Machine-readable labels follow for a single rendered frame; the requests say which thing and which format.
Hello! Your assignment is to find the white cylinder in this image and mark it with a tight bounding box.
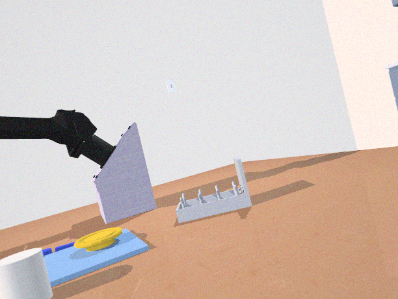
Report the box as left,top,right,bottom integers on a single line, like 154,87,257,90
0,248,53,299

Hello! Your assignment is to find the yellow plate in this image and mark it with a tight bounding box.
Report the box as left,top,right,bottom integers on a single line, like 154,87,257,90
74,227,123,251

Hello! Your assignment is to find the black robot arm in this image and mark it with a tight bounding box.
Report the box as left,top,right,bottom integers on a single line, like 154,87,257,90
0,109,117,169

